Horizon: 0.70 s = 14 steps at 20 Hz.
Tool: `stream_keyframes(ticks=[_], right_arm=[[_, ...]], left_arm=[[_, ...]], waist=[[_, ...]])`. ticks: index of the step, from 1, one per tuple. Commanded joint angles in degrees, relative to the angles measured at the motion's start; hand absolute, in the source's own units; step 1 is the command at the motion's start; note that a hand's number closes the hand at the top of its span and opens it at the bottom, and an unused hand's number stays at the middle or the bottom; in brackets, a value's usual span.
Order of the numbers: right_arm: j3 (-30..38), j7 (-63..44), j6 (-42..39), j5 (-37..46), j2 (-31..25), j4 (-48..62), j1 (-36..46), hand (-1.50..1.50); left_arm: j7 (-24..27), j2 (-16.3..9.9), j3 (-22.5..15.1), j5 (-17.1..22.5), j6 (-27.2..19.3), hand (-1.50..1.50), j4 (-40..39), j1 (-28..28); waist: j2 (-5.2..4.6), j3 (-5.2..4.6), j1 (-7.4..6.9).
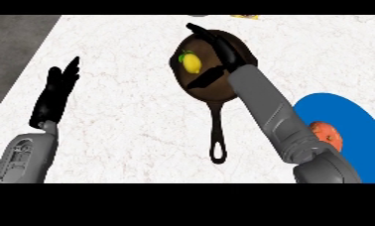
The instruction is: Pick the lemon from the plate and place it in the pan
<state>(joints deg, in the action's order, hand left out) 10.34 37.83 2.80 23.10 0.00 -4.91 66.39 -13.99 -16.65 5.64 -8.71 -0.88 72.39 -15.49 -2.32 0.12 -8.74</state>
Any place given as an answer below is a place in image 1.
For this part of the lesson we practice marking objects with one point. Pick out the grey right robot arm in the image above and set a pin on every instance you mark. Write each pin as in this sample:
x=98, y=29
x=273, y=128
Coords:
x=288, y=124

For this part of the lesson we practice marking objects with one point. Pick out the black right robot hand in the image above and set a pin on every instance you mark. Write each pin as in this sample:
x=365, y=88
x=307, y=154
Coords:
x=222, y=50

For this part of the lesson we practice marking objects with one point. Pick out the yellow lemon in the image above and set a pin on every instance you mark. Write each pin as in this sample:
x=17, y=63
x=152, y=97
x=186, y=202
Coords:
x=191, y=62

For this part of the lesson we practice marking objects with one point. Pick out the blue plate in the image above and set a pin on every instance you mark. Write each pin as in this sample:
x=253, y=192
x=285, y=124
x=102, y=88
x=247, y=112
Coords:
x=349, y=121

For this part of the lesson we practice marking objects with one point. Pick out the yellow flat object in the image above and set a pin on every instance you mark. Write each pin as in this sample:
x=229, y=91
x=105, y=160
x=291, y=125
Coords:
x=245, y=16

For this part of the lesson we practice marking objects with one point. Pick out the dark brown cast-iron pan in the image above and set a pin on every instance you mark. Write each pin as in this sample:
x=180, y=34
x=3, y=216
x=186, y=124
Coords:
x=210, y=81

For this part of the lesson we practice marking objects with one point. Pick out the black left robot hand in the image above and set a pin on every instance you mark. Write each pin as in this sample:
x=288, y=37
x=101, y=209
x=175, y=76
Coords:
x=51, y=99

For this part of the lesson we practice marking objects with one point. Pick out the orange-red fruit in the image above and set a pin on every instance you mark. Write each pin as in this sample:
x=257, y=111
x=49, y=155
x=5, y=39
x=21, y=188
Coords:
x=330, y=134

